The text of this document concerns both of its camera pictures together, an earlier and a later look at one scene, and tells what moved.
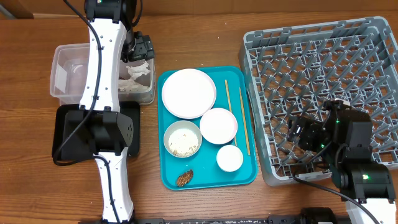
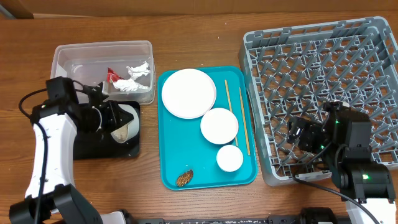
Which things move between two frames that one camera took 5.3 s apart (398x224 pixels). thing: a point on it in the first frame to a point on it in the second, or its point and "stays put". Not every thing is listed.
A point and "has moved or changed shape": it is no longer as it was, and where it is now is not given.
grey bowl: (183, 139) to (133, 125)
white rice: (183, 142) has moved or changed shape
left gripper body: (138, 48) to (96, 119)
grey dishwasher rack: (293, 71) stays put
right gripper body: (312, 139) stays put
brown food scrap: (185, 178) stays put
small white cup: (229, 158) stays put
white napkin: (130, 84) stays put
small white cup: (218, 126) stays put
